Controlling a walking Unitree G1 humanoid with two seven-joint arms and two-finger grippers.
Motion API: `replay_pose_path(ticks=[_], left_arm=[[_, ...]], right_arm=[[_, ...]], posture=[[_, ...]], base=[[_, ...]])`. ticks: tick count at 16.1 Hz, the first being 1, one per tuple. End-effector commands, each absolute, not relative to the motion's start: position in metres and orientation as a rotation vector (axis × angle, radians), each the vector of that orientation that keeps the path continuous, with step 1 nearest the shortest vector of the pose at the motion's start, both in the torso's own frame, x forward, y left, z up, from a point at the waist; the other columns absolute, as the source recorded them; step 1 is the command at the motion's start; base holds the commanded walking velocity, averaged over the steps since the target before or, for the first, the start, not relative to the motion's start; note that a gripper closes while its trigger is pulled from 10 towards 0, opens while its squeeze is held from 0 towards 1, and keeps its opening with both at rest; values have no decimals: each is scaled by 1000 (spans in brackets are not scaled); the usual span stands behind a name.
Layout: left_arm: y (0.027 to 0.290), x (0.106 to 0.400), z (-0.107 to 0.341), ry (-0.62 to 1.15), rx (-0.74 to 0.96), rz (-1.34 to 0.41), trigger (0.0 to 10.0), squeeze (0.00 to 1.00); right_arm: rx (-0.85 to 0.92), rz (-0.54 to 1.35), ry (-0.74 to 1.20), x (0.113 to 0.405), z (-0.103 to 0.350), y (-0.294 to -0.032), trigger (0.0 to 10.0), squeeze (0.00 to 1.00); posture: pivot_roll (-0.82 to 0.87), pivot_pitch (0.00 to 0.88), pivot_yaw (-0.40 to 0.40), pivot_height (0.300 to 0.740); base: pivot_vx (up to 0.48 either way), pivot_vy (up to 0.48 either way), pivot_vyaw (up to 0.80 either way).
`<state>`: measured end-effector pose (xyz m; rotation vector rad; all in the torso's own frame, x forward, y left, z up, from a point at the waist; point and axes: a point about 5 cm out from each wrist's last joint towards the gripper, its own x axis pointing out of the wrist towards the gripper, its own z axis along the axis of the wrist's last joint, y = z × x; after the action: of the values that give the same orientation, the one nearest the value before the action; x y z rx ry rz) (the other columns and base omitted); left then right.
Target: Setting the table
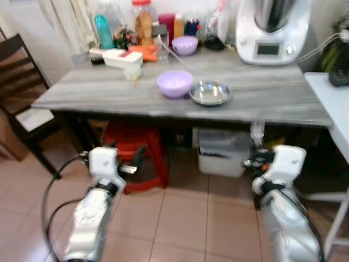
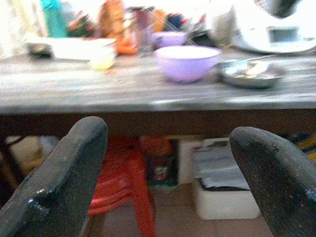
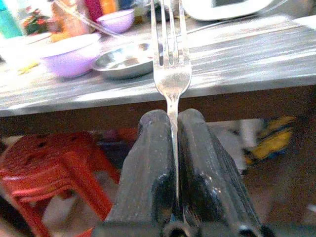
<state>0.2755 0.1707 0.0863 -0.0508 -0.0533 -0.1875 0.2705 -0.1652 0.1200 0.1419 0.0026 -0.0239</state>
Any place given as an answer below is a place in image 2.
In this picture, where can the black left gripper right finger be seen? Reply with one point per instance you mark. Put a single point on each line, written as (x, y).
(276, 177)

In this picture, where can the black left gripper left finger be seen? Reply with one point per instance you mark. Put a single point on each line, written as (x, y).
(61, 172)

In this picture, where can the white storage box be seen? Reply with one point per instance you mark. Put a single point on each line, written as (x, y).
(222, 182)

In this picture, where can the red plastic stool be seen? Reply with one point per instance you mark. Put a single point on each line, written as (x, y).
(123, 182)

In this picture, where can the dark printed carton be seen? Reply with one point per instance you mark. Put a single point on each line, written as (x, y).
(161, 168)

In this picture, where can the steel plate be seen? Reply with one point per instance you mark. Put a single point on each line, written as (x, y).
(249, 74)

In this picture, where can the dark wooden table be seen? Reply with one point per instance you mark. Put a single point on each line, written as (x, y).
(148, 98)

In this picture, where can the yellow round fruit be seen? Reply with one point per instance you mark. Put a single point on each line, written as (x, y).
(101, 61)

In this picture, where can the white rectangular tray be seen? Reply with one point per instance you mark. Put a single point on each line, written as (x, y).
(79, 48)

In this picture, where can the steel bowl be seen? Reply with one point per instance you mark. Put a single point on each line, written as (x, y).
(39, 48)

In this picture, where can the large purple plastic bowl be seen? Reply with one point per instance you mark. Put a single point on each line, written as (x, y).
(187, 63)

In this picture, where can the white rice cooker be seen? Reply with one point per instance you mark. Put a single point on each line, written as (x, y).
(266, 27)

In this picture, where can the teal bottle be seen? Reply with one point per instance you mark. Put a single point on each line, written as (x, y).
(54, 18)

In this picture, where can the orange snack packet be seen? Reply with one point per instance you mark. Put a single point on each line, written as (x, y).
(118, 27)

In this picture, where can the clear glass jar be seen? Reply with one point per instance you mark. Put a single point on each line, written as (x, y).
(143, 27)

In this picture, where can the small purple plastic bowl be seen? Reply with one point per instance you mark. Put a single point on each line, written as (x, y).
(168, 39)

